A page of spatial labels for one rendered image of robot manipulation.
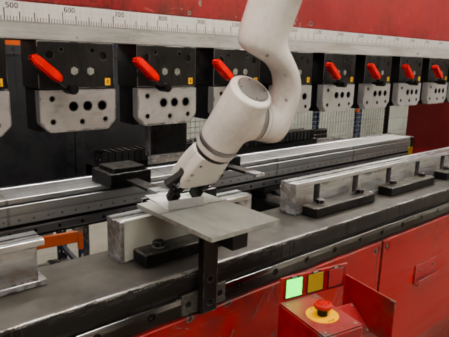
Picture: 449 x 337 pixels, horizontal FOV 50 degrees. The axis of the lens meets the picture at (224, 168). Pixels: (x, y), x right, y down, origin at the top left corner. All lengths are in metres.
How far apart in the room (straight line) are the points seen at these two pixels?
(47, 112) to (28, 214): 0.38
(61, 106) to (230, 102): 0.31
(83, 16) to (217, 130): 0.32
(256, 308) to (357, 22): 0.87
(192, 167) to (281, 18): 0.33
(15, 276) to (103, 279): 0.17
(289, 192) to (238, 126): 0.59
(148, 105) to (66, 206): 0.39
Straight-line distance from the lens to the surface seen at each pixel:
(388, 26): 1.68
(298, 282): 1.15
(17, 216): 1.25
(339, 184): 1.58
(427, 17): 1.89
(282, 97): 0.92
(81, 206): 1.30
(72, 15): 0.96
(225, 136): 0.89
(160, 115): 1.05
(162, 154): 1.11
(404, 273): 1.82
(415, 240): 1.83
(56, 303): 0.96
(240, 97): 0.84
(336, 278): 1.23
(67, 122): 0.95
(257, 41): 0.84
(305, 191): 1.45
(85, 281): 1.03
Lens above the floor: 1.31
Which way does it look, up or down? 13 degrees down
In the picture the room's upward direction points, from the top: 1 degrees clockwise
